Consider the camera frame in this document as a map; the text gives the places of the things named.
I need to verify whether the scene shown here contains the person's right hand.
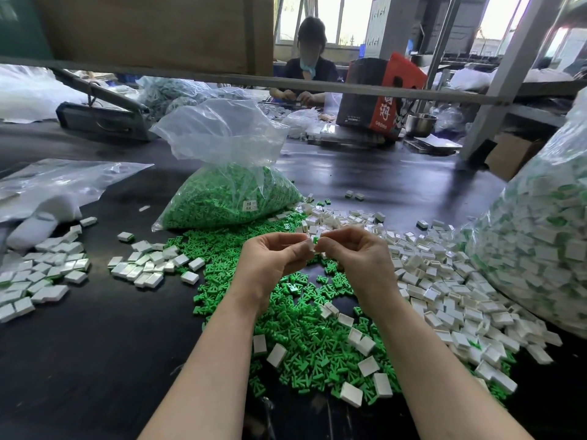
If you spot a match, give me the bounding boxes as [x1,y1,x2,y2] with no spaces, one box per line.
[314,225,403,314]

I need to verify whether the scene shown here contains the person's left hand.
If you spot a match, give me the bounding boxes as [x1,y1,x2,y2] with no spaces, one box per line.
[229,232,315,314]

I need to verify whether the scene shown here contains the pile of green parts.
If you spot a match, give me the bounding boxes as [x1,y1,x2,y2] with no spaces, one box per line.
[168,213,519,407]

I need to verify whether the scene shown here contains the pile of white plastic caps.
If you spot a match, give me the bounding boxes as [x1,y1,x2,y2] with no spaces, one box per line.
[252,199,564,409]

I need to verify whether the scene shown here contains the pile of assembled white pieces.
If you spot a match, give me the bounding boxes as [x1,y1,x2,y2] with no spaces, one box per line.
[0,216,98,325]

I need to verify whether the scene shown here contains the person's right forearm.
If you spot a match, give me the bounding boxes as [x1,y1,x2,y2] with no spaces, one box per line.
[371,296,535,440]

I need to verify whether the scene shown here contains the person's left forearm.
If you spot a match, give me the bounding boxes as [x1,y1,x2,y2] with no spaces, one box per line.
[139,298,269,440]

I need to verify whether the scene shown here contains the bag of green clips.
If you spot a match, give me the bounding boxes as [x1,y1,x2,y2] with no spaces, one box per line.
[150,98,302,233]

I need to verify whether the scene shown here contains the clear bag of pale parts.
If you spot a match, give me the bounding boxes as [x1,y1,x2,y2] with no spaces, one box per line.
[136,76,275,122]

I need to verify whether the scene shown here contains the large bag of white caps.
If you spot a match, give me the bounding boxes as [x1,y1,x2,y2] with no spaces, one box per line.
[463,87,587,339]

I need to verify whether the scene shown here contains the white paper sheets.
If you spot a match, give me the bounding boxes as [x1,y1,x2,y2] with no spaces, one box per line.
[404,133,463,155]

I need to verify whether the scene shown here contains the crumpled white plastic bag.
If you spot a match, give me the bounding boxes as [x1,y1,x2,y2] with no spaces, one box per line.
[281,107,326,139]

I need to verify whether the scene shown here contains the metal bowl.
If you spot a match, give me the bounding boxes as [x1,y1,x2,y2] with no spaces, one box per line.
[404,111,438,138]

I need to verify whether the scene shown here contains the black and red box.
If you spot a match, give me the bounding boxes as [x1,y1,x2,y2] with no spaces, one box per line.
[336,53,429,138]

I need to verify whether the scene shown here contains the cardboard box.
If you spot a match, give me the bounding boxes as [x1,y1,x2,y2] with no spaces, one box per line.
[484,133,547,182]

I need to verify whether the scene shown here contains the black table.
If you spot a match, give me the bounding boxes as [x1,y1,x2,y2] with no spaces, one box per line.
[0,90,587,440]

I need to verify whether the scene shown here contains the empty clear plastic bag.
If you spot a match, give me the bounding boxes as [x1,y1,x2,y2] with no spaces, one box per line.
[0,159,153,251]

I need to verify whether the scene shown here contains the white bags on shelf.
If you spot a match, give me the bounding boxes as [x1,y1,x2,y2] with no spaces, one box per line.
[448,67,574,92]

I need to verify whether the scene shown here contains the brown board panel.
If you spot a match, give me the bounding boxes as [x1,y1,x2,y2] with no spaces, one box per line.
[0,0,275,75]

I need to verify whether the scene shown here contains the white plastic sheet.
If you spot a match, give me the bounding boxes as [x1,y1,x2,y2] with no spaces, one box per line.
[0,65,86,123]

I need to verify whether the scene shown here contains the grey metal shelf frame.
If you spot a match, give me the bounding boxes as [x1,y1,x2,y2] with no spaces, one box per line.
[0,0,587,167]

